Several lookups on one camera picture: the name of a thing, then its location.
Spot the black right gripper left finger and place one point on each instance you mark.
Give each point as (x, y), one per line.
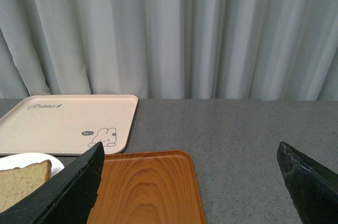
(67, 197)

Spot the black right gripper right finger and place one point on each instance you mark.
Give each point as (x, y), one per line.
(312, 186)

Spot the bread slice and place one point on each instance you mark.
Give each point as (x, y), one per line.
(18, 183)

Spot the white round plate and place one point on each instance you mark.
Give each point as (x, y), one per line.
(26, 159)

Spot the beige rabbit tray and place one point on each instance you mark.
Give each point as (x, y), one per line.
(68, 125)

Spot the brown wooden tray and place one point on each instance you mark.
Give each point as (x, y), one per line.
(150, 187)

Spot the grey-white curtain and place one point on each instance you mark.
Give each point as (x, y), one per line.
(229, 49)

